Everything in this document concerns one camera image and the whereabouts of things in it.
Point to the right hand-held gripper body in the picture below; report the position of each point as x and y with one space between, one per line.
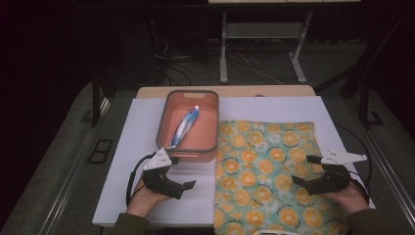
339 178

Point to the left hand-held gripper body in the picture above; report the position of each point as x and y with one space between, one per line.
158 160

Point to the blue and white toothpaste tube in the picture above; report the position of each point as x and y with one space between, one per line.
186 125

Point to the orange fruit print cloth bag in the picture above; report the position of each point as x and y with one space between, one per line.
261 169

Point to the pink basket with grey rim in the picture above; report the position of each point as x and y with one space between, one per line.
202 130

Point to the person's right hand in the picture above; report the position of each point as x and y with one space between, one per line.
349 199

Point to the person's left hand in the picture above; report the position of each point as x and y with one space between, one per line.
143 200

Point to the white foam board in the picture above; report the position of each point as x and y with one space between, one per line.
143 130

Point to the black metal stand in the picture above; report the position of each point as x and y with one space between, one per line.
363 104
95 104

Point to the wooden table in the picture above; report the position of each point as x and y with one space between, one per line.
261 90

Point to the white metal desk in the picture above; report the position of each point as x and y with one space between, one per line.
261 30

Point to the aluminium rail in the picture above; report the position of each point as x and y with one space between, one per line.
391 176
75 163

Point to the black floor frame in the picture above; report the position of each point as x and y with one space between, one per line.
100 151

